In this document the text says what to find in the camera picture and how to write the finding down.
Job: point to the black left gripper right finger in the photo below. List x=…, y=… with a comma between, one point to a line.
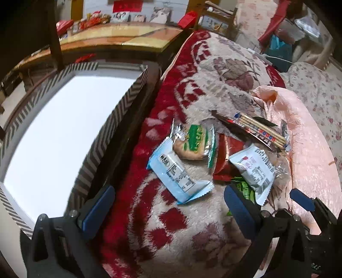
x=291, y=257

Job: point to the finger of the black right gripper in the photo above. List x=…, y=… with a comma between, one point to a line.
x=316, y=207

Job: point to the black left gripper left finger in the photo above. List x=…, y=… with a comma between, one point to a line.
x=58, y=246

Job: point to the green snack packet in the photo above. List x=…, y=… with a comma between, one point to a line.
x=244, y=188

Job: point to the white blue snack packet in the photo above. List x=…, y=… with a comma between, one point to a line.
x=256, y=168

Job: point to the red foil snack packet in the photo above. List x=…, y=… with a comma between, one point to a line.
x=224, y=169

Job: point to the light blue snack packet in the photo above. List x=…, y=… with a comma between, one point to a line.
x=168, y=167

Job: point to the pink quilted blanket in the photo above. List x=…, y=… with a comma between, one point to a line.
x=311, y=162

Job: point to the red floral plush blanket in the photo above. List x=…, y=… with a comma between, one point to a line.
x=147, y=233

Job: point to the brown Nescafe coffee stick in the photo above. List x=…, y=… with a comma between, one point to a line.
x=238, y=128

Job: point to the dark green wrapper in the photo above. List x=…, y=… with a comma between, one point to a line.
x=264, y=121

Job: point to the cracker pack blue red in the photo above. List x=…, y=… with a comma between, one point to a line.
x=278, y=140

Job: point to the green white cookie packet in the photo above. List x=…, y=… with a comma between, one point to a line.
x=194, y=141

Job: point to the striped white storage box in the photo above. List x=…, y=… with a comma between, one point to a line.
x=56, y=142

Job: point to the teal plastic bag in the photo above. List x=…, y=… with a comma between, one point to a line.
x=279, y=53

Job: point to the dark wooden chair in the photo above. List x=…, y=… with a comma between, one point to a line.
x=33, y=28

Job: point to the wooden side shelf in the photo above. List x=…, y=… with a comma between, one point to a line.
x=211, y=17

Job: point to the red gift box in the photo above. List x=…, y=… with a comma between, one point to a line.
x=188, y=20

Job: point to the wooden coffee table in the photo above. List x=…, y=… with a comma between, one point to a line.
x=125, y=42

